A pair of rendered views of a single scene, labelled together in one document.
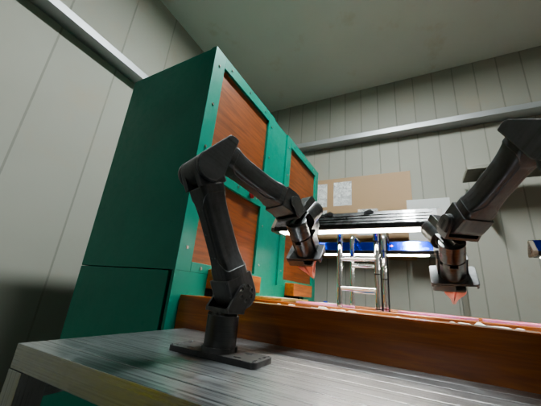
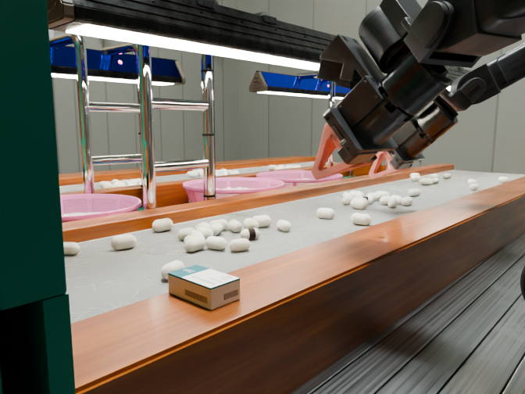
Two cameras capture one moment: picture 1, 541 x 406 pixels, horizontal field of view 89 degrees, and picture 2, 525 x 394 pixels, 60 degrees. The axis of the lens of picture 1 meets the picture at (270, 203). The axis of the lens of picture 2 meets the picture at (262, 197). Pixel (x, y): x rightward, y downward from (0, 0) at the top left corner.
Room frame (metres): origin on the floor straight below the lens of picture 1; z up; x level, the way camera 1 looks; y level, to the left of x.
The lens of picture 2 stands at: (0.79, 0.47, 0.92)
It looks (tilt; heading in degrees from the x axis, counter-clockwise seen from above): 9 degrees down; 283
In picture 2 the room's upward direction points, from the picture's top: straight up
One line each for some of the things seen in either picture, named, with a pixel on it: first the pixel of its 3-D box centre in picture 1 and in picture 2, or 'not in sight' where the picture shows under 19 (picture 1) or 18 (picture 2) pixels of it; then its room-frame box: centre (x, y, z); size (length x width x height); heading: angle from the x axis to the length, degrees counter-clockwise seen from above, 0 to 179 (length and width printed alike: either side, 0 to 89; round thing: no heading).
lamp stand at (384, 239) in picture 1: (370, 280); (98, 134); (1.43, -0.54, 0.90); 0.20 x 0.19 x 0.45; 60
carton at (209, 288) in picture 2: not in sight; (203, 285); (0.92, 0.10, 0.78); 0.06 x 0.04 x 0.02; 150
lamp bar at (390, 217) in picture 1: (347, 221); (233, 31); (1.01, -0.30, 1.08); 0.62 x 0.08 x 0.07; 60
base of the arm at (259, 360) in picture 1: (220, 333); not in sight; (0.59, 0.07, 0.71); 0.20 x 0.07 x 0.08; 62
